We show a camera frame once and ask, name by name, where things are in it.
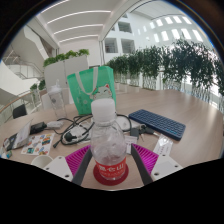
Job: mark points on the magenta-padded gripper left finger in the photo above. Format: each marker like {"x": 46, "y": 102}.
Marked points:
{"x": 58, "y": 167}

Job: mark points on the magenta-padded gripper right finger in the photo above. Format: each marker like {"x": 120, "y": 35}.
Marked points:
{"x": 165, "y": 165}

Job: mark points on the clear red-label water bottle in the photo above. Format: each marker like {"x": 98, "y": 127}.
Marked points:
{"x": 108, "y": 146}

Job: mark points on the white plastic packet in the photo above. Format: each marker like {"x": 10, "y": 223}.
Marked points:
{"x": 163, "y": 145}

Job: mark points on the colourful sticker sheet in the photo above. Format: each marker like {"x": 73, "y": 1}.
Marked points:
{"x": 37, "y": 144}

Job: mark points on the white power strip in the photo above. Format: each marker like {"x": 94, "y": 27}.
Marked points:
{"x": 80, "y": 133}

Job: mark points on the small white tag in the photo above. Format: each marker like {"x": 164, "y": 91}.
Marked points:
{"x": 130, "y": 144}

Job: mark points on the dark blue keyboard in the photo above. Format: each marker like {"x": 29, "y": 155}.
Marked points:
{"x": 158, "y": 124}

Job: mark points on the black charger block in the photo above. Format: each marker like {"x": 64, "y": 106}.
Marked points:
{"x": 37, "y": 127}

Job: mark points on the blue and green tube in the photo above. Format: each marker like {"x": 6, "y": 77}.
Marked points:
{"x": 6, "y": 154}

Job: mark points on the clear plastic tumbler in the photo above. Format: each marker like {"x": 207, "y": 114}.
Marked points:
{"x": 57, "y": 101}

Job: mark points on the black chair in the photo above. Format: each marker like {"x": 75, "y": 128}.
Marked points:
{"x": 20, "y": 111}

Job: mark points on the green tote bag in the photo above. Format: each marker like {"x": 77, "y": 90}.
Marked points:
{"x": 83, "y": 96}

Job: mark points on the potted green plant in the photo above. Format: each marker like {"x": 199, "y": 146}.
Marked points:
{"x": 36, "y": 87}

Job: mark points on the white cabinet with plants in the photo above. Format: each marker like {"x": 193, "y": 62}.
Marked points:
{"x": 65, "y": 70}

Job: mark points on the green hedge row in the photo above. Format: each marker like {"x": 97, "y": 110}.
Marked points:
{"x": 173, "y": 66}

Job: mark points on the ceiling light strips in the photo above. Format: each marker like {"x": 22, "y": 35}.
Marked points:
{"x": 78, "y": 28}

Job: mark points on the glass balustrade with wooden rail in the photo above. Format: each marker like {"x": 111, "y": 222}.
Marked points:
{"x": 8, "y": 106}

